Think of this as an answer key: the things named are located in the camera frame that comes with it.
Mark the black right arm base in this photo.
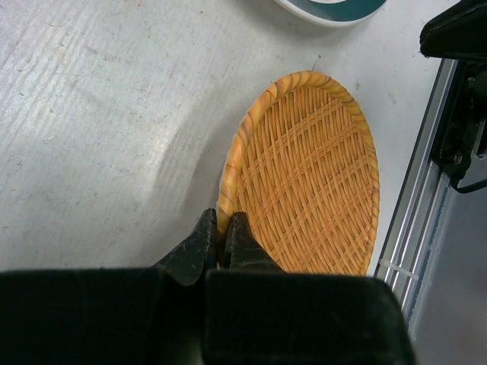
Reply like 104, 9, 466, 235
419, 1, 486, 194

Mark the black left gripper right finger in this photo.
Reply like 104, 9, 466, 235
223, 212, 284, 272

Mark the white plate teal red rim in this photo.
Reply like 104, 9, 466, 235
275, 0, 387, 28

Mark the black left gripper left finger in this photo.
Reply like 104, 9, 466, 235
154, 208, 218, 286

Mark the aluminium front rail frame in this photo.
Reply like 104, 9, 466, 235
374, 59, 458, 326

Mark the woven bamboo round plate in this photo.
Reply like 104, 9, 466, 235
217, 71, 380, 276

